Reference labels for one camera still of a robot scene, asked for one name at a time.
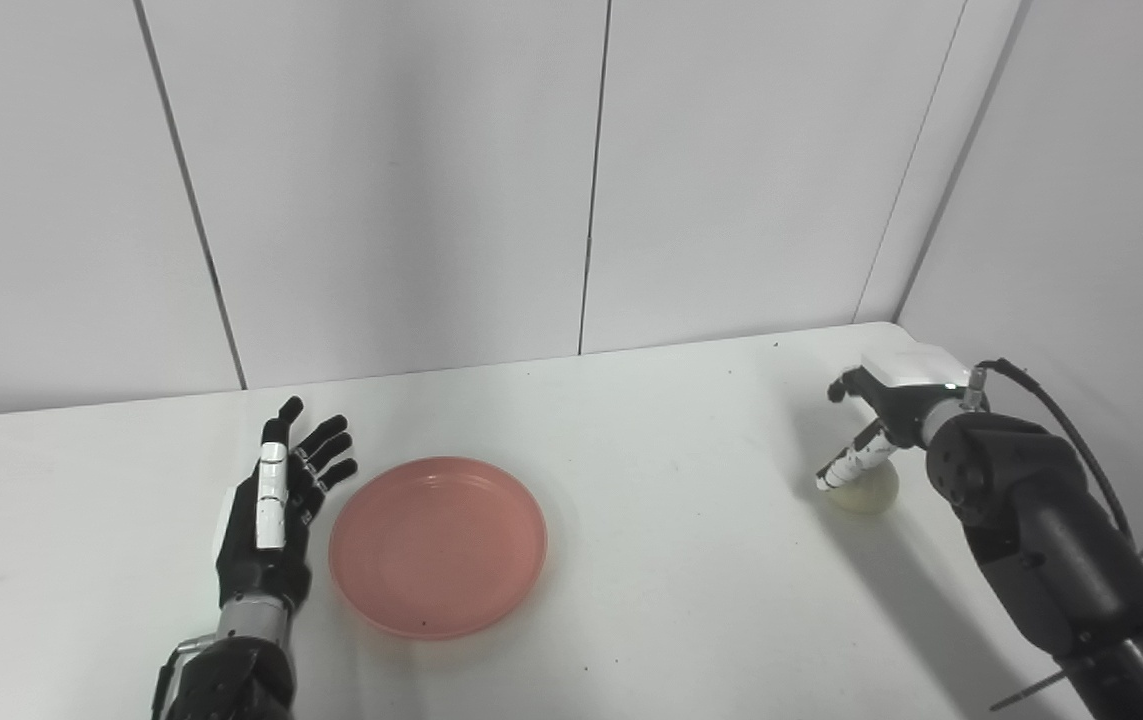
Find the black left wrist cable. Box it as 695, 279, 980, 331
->
151, 635, 217, 720

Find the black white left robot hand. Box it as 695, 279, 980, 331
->
214, 396, 359, 611

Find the pink round plate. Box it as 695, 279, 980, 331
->
329, 457, 549, 641

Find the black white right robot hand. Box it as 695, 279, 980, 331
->
815, 343, 972, 493

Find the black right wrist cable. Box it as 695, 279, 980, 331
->
971, 358, 1137, 546

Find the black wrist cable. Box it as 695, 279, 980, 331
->
151, 635, 217, 720
971, 358, 1137, 546

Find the white steamed bun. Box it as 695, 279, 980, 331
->
826, 458, 901, 515

